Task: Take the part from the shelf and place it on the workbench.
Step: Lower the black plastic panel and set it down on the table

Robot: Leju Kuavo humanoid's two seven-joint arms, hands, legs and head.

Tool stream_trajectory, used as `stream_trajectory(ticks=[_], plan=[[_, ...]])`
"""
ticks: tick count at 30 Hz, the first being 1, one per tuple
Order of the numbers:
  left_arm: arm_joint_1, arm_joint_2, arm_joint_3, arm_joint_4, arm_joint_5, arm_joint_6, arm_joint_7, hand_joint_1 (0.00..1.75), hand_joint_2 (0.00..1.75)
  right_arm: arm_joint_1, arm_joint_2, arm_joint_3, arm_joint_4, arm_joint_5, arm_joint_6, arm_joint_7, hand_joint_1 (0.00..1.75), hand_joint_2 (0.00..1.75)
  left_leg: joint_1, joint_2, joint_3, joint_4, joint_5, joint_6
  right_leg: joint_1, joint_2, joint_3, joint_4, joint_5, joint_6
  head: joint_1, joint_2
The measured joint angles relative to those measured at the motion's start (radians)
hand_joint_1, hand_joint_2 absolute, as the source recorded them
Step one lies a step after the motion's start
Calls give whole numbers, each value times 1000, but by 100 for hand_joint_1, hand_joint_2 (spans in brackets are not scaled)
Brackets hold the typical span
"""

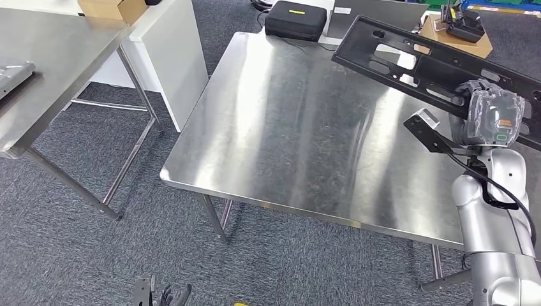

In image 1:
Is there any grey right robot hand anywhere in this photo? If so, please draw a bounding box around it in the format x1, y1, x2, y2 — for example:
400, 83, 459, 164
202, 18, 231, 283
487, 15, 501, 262
456, 78, 526, 148

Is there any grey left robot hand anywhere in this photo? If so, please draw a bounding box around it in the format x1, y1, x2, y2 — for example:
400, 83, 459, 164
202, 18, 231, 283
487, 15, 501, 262
154, 284, 193, 306

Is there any black plastic plate frame part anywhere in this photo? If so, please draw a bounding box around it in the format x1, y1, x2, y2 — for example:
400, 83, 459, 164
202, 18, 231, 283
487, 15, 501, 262
331, 15, 541, 152

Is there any stainless steel workbench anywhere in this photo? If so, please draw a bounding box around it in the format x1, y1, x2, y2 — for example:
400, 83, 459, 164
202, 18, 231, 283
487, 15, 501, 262
159, 31, 541, 292

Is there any grey sheet metal part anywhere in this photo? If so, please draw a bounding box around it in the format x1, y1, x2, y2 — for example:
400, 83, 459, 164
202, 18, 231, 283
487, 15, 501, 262
0, 61, 36, 101

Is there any brown cardboard box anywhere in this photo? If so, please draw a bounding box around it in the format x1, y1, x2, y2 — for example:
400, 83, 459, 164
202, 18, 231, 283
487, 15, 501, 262
418, 15, 493, 59
77, 0, 148, 25

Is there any black electronic device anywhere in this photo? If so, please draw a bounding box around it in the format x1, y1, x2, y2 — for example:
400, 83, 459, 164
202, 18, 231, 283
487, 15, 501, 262
439, 0, 486, 43

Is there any grey flat case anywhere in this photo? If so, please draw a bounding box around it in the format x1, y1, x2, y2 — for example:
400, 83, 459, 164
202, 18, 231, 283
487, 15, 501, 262
326, 0, 429, 40

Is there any black zip case yellow label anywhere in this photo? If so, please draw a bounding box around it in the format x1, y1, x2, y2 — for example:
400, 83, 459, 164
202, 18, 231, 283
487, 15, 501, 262
265, 1, 329, 42

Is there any stainless steel table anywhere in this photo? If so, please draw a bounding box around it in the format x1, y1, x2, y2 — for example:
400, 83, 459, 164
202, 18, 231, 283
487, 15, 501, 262
0, 7, 165, 221

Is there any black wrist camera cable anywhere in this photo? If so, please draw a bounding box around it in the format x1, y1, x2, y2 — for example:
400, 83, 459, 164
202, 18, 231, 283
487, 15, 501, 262
448, 152, 538, 249

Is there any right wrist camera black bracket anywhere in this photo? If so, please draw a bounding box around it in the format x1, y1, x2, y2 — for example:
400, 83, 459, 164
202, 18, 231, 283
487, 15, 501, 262
403, 108, 478, 156

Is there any thin black table cable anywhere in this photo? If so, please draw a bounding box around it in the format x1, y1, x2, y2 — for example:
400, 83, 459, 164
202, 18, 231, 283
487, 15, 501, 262
268, 33, 337, 52

